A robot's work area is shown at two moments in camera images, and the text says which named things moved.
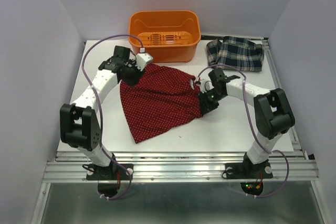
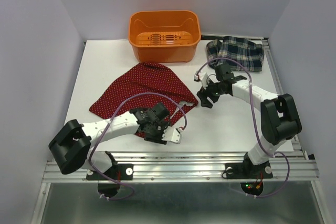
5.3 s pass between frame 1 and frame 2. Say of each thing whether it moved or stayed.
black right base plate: stayed
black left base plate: stayed
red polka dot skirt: moved
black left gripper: moved
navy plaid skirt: stayed
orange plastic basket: stayed
